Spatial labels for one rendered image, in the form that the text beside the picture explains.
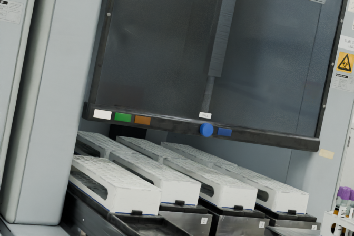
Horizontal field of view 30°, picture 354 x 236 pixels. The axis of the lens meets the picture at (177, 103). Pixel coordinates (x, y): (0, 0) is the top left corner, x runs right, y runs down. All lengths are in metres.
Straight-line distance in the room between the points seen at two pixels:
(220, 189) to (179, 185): 0.11
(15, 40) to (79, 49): 0.13
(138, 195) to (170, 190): 0.17
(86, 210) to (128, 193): 0.11
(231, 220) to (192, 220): 0.10
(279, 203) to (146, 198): 0.42
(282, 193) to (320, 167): 0.17
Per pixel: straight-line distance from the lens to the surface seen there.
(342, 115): 1.71
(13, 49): 1.29
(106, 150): 1.67
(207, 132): 1.44
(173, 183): 1.40
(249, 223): 1.49
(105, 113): 1.34
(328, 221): 1.32
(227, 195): 1.48
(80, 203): 1.33
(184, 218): 1.40
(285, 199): 1.58
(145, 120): 1.37
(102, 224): 1.22
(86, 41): 1.33
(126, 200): 1.24
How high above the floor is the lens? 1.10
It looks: 3 degrees down
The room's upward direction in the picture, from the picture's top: 11 degrees clockwise
